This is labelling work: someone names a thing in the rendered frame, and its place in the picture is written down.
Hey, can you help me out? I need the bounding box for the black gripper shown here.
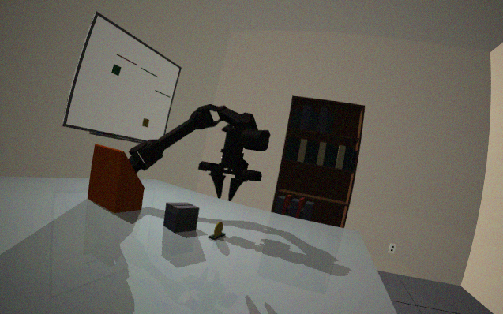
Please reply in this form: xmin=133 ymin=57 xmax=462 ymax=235
xmin=198 ymin=146 xmax=262 ymax=201

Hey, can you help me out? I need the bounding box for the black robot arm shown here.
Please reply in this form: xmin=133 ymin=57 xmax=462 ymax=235
xmin=128 ymin=104 xmax=271 ymax=173

